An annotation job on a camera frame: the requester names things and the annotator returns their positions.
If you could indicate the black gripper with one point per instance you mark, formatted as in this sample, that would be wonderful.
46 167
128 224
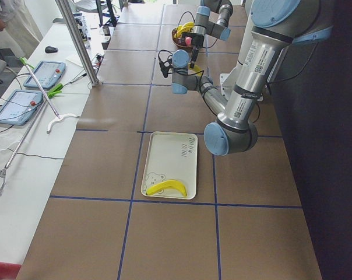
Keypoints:
171 70
197 39

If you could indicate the textured light yellow banana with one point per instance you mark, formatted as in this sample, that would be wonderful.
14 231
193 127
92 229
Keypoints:
195 70

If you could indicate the yellow banana curved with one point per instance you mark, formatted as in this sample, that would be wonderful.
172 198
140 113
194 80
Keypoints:
187 27

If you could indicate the smooth yellow banana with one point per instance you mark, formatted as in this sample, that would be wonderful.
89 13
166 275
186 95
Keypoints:
168 184

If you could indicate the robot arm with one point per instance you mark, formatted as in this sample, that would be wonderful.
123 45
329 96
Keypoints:
272 26
212 18

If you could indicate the brown wicker basket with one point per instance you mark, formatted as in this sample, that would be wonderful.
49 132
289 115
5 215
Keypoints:
180 41

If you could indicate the pink red apple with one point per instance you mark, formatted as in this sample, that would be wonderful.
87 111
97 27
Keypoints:
188 41

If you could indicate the small metal cup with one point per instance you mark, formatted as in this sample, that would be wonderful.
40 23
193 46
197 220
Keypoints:
106 30

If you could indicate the white bear tray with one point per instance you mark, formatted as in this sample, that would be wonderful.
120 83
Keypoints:
171 156

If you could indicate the green plastic clip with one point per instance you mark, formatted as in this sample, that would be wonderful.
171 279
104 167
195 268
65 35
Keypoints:
55 90

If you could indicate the black computer mouse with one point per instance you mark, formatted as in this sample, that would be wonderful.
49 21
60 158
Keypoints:
50 49

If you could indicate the far blue teach pendant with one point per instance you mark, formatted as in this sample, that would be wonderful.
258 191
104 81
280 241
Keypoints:
49 73

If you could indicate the blue teach pendant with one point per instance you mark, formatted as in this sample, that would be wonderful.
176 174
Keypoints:
20 106
49 73

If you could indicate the white plastic hook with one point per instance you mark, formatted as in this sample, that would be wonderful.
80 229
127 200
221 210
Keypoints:
58 119

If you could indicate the near blue teach pendant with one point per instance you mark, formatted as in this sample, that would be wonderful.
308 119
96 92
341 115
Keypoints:
20 106

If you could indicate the person in white coat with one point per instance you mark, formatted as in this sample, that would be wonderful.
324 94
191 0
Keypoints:
16 19

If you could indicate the aluminium frame post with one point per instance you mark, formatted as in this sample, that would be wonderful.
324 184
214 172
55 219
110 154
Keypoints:
67 14

